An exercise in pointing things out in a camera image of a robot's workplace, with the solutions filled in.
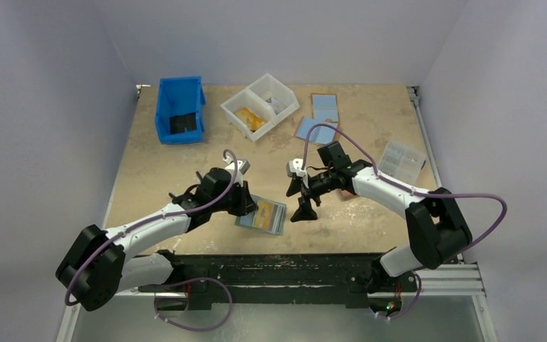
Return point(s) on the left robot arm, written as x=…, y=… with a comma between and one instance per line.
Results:
x=102, y=262

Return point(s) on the clear plastic organizer box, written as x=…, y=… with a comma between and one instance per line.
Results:
x=401, y=161

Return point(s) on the aluminium rail frame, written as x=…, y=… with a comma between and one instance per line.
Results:
x=448, y=305

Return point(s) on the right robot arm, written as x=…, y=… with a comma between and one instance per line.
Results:
x=436, y=228

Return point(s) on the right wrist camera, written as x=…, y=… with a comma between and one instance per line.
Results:
x=296, y=170

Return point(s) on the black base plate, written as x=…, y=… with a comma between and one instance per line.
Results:
x=354, y=280

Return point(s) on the blue handled pliers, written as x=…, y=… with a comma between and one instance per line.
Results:
x=188, y=191

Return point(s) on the open blue brown wallet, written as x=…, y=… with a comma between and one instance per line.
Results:
x=324, y=110

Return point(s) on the green card holder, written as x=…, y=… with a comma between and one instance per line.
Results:
x=269, y=217

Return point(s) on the black block in bin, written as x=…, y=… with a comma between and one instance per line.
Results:
x=180, y=124

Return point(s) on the credit card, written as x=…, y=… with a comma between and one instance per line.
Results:
x=277, y=105

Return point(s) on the white divided tray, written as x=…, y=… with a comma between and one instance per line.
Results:
x=254, y=98

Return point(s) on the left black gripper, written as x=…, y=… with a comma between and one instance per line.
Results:
x=246, y=204

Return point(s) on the blue plastic bin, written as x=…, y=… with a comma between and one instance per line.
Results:
x=179, y=96

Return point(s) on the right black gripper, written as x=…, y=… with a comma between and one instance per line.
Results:
x=305, y=189

